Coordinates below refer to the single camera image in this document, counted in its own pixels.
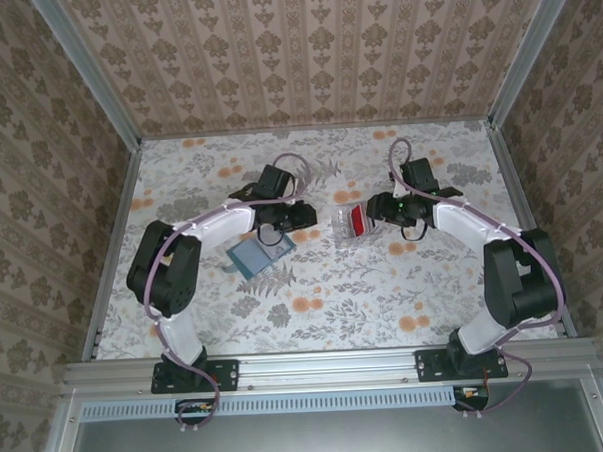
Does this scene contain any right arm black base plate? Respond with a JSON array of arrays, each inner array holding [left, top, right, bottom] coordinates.
[[415, 345, 509, 384]]

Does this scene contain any aluminium table edge rail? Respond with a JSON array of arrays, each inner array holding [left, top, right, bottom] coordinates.
[[60, 336, 598, 400]]

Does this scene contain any clear acrylic card box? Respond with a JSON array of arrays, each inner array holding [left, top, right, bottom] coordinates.
[[329, 201, 382, 250]]

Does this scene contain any aluminium side rail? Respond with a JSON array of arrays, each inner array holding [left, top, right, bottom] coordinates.
[[489, 118, 579, 343], [72, 140, 153, 362]]

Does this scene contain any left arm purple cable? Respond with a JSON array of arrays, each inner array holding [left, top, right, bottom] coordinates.
[[142, 151, 324, 438]]

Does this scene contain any grey metal panel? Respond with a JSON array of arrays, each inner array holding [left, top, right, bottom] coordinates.
[[64, 397, 603, 452]]

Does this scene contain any black cable port with wires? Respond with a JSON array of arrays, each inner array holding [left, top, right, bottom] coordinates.
[[174, 397, 216, 427], [452, 383, 491, 414]]

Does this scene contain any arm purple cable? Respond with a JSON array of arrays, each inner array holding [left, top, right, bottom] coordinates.
[[142, 151, 324, 438], [387, 130, 574, 423]]

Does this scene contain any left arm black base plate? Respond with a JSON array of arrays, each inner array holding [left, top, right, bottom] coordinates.
[[149, 357, 241, 396]]

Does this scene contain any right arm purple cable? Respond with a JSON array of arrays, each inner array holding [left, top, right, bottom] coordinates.
[[387, 130, 574, 423]]

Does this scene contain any grey slotted cable duct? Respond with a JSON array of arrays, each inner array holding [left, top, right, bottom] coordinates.
[[81, 383, 491, 423]]

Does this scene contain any aluminium frame post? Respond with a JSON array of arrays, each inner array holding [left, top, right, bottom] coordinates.
[[29, 0, 144, 154], [482, 0, 587, 129]]

